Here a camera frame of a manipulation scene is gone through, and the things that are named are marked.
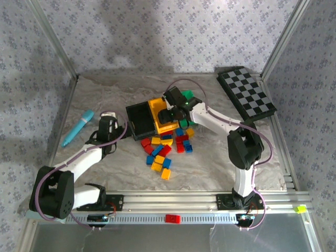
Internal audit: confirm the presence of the green plastic bin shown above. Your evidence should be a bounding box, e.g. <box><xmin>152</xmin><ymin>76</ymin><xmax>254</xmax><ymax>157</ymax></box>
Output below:
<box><xmin>180</xmin><ymin>90</ymin><xmax>197</xmax><ymax>129</ymax></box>

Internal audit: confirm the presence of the yellow plastic bin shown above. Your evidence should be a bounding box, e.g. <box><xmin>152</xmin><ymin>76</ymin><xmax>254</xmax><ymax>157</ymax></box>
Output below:
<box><xmin>148</xmin><ymin>97</ymin><xmax>182</xmax><ymax>135</ymax></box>

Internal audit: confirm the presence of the light blue marker pen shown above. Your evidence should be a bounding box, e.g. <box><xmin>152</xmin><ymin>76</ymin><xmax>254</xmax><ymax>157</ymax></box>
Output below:
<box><xmin>61</xmin><ymin>109</ymin><xmax>95</xmax><ymax>148</ymax></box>

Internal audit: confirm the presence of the black plastic bin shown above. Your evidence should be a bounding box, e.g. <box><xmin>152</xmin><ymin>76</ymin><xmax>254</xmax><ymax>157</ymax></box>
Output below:
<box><xmin>125</xmin><ymin>102</ymin><xmax>156</xmax><ymax>142</ymax></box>

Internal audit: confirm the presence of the black grey chessboard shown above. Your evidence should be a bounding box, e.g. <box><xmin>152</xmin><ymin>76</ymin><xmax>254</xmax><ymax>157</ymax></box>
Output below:
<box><xmin>216</xmin><ymin>66</ymin><xmax>278</xmax><ymax>124</ymax></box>

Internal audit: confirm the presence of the small circuit board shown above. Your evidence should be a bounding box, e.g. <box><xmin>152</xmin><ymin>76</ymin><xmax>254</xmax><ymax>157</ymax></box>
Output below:
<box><xmin>87</xmin><ymin>209</ymin><xmax>118</xmax><ymax>228</ymax></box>
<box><xmin>235</xmin><ymin>213</ymin><xmax>257</xmax><ymax>227</ymax></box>

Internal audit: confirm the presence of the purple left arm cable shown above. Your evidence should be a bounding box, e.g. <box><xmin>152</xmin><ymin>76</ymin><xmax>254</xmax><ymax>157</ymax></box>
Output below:
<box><xmin>34</xmin><ymin>111</ymin><xmax>129</xmax><ymax>232</ymax></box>

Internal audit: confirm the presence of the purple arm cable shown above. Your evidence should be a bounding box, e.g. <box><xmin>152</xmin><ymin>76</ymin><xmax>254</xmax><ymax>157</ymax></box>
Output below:
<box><xmin>164</xmin><ymin>78</ymin><xmax>274</xmax><ymax>232</ymax></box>
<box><xmin>34</xmin><ymin>111</ymin><xmax>129</xmax><ymax>232</ymax></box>

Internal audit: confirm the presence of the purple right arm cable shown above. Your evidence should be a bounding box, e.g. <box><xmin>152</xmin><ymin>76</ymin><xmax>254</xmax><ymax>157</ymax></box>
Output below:
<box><xmin>164</xmin><ymin>78</ymin><xmax>274</xmax><ymax>232</ymax></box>

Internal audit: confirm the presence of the aluminium frame side rail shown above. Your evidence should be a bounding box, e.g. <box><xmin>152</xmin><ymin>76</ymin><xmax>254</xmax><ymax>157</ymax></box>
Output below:
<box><xmin>259</xmin><ymin>75</ymin><xmax>300</xmax><ymax>192</ymax></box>
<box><xmin>49</xmin><ymin>76</ymin><xmax>79</xmax><ymax>169</ymax></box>

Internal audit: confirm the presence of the grey slotted cable duct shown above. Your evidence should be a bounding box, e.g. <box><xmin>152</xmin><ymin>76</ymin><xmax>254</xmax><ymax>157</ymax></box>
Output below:
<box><xmin>64</xmin><ymin>212</ymin><xmax>237</xmax><ymax>225</ymax></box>

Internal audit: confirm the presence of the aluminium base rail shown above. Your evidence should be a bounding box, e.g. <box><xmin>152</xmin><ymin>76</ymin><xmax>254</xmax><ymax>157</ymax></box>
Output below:
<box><xmin>70</xmin><ymin>191</ymin><xmax>313</xmax><ymax>212</ymax></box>

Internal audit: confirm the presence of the red block on duct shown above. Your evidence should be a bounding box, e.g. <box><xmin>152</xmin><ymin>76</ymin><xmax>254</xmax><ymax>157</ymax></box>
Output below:
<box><xmin>164</xmin><ymin>214</ymin><xmax>182</xmax><ymax>225</ymax></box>

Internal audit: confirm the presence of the aluminium frame post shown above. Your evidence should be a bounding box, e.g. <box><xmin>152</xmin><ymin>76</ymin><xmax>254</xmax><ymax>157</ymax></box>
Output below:
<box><xmin>260</xmin><ymin>0</ymin><xmax>312</xmax><ymax>79</ymax></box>
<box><xmin>26</xmin><ymin>0</ymin><xmax>80</xmax><ymax>80</ymax></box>

